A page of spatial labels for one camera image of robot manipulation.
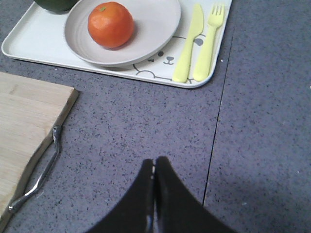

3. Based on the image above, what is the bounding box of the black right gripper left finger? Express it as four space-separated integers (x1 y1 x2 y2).
88 159 154 233

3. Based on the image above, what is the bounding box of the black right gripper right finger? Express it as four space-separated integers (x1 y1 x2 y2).
155 156 235 233

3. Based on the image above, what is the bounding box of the beige round plate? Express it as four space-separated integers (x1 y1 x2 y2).
64 0 181 67

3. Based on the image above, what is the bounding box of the orange mandarin fruit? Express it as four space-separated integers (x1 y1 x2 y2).
87 1 135 49

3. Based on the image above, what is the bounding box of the white rectangular bear tray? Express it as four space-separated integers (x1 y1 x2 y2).
1 0 233 89

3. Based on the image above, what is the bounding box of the yellow plastic knife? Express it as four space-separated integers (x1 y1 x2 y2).
172 3 204 83

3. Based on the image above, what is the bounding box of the wooden cutting board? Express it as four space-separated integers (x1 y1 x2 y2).
0 72 78 231

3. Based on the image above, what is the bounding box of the dark green lime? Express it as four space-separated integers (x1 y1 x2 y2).
34 0 78 13

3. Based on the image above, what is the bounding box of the metal cutting board handle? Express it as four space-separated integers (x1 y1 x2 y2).
9 125 62 213

